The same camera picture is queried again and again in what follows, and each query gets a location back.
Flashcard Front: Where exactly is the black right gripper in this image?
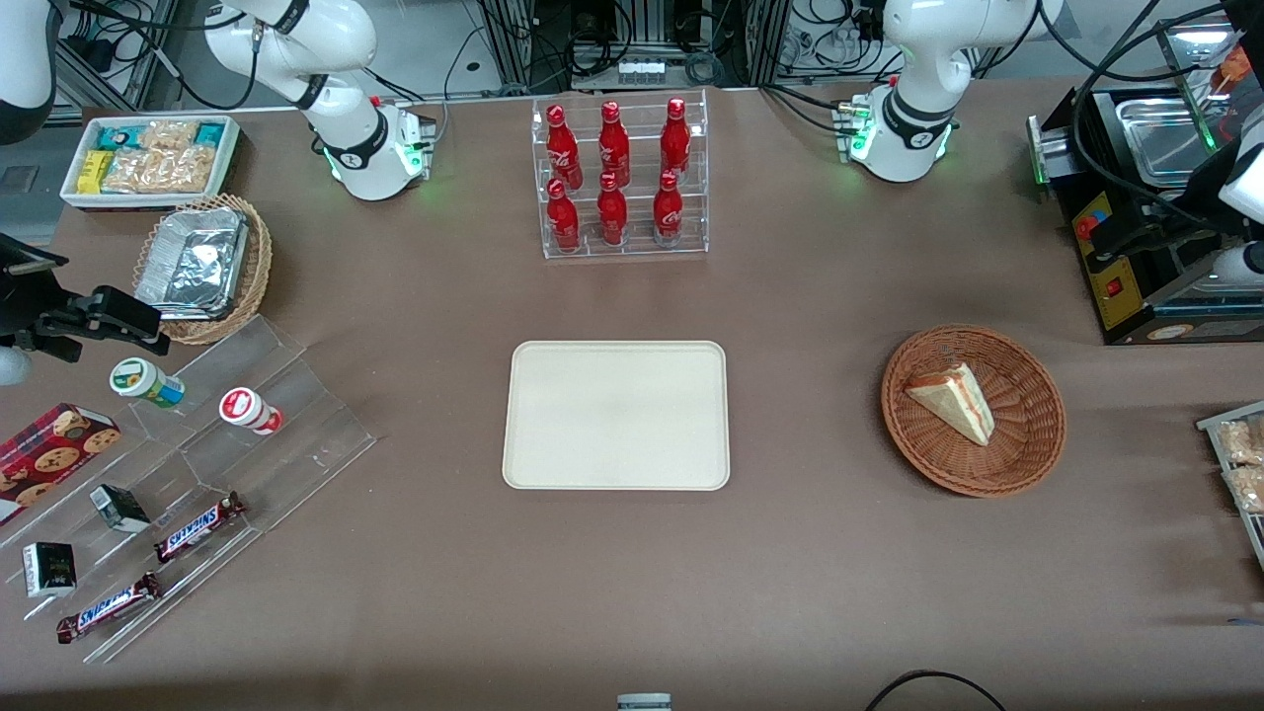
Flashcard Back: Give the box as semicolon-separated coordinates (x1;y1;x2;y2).
0;232;172;362

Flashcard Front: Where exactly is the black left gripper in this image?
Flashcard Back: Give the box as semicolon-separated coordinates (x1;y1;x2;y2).
1090;160;1237;262

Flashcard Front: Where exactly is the triangular white bread sandwich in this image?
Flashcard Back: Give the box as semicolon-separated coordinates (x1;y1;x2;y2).
905;362;995;447

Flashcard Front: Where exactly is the aluminium foil tray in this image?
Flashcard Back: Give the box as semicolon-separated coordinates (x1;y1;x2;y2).
135;206;249;321

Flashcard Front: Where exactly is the small tan wicker basket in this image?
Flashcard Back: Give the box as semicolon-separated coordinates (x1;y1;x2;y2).
132;194;274;346

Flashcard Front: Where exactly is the grey tray with crackers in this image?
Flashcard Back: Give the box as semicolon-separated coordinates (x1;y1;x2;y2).
1196;400;1264;574

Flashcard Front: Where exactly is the large brown wicker basket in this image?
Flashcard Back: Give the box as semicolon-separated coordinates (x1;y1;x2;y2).
881;325;1067;498

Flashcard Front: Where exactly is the cream plastic tray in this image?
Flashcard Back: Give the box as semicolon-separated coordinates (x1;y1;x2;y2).
502;341;732;492

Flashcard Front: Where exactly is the black food warmer appliance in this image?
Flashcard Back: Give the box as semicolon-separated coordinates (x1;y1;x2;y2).
1026;15;1264;347

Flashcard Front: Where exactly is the green label yogurt cup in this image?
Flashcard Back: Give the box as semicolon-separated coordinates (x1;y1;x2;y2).
109;357;187;410

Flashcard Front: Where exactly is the steel warmer pan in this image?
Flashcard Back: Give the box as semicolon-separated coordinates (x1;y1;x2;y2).
1114;96;1222;189

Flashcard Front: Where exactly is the white plastic snack bin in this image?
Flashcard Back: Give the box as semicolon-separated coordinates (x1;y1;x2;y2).
59;115;244;212

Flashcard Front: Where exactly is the large clear cracker bag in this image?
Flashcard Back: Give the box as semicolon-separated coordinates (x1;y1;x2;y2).
103;146;220;195

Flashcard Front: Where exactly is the red label yogurt cup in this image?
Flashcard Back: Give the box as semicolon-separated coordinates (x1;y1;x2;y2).
218;387;285;436

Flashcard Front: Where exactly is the red tartan cookie box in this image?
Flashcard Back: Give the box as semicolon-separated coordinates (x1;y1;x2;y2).
0;402;122;526

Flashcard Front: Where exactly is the small clear cracker bag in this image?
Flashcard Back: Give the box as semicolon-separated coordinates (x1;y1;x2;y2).
138;119;200;152

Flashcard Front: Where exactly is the small black carton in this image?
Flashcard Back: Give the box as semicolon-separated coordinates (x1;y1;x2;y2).
22;541;78;599
89;484;152;535

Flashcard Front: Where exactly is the clear acrylic tiered stand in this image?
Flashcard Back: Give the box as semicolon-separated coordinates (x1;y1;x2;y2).
0;315;378;665

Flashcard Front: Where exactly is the brown Snickers bar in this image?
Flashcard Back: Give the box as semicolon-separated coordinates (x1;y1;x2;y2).
55;572;163;646
153;492;247;565

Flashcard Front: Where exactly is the clear cracker packet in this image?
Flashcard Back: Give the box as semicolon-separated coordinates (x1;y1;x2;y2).
1224;464;1264;515
1217;419;1264;466

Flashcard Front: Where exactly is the red cola bottle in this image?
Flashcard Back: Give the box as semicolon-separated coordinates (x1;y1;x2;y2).
598;101;631;189
660;97;692;181
546;105;583;191
546;178;582;254
596;172;629;247
653;170;685;247

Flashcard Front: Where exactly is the clear acrylic bottle rack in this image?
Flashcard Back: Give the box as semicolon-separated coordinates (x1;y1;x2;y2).
531;89;710;261

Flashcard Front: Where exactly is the black floor cable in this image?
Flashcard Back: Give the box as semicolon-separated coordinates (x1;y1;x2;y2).
865;670;1009;711

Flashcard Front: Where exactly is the aluminium frame rack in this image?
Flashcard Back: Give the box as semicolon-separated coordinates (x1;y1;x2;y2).
492;0;783;92

